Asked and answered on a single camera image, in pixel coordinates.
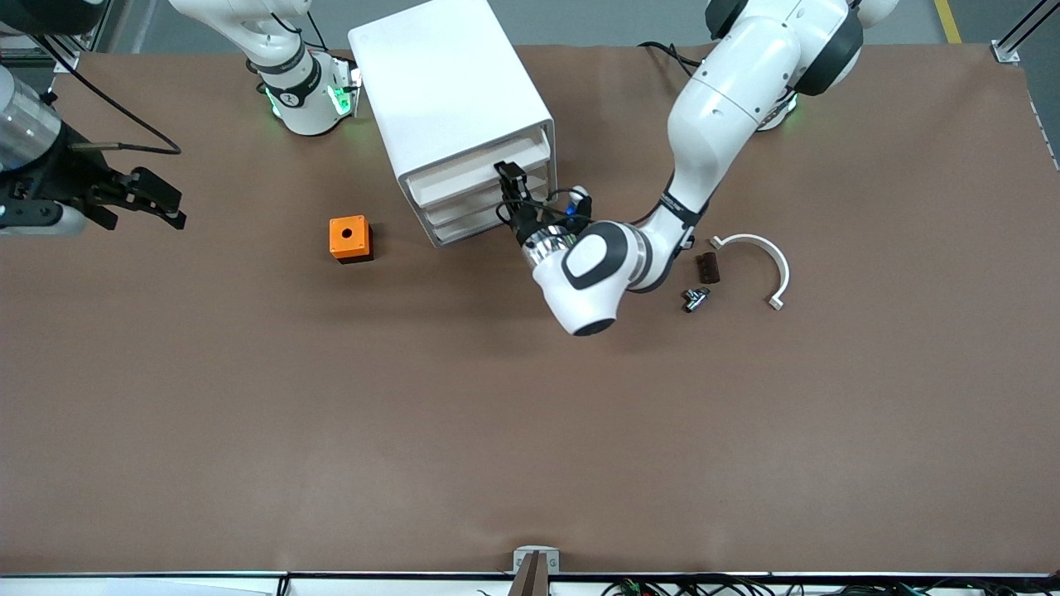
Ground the white table edge rail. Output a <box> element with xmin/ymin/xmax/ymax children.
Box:
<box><xmin>0</xmin><ymin>571</ymin><xmax>1060</xmax><ymax>596</ymax></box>

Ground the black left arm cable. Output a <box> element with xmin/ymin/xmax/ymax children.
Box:
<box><xmin>538</xmin><ymin>189</ymin><xmax>594</xmax><ymax>237</ymax></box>

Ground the aluminium frame profile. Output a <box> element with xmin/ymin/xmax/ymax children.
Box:
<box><xmin>0</xmin><ymin>29</ymin><xmax>108</xmax><ymax>75</ymax></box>
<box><xmin>994</xmin><ymin>0</ymin><xmax>1060</xmax><ymax>64</ymax></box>

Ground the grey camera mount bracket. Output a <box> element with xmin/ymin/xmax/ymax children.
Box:
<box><xmin>513</xmin><ymin>546</ymin><xmax>561</xmax><ymax>596</ymax></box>

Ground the black base cable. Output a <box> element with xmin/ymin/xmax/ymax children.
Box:
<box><xmin>638</xmin><ymin>40</ymin><xmax>705</xmax><ymax>74</ymax></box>

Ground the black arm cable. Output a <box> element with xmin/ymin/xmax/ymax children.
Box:
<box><xmin>538</xmin><ymin>189</ymin><xmax>594</xmax><ymax>237</ymax></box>
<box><xmin>29</xmin><ymin>33</ymin><xmax>183</xmax><ymax>156</ymax></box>

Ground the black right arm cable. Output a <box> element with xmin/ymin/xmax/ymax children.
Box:
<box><xmin>29</xmin><ymin>33</ymin><xmax>183</xmax><ymax>156</ymax></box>

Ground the orange box with hole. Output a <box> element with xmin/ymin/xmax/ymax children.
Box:
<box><xmin>329</xmin><ymin>215</ymin><xmax>373</xmax><ymax>264</ymax></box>

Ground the black cable bundle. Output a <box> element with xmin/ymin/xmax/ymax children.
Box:
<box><xmin>600</xmin><ymin>577</ymin><xmax>1060</xmax><ymax>596</ymax></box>

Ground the white half-round pipe clamp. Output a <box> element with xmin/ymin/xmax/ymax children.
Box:
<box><xmin>710</xmin><ymin>233</ymin><xmax>791</xmax><ymax>311</ymax></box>

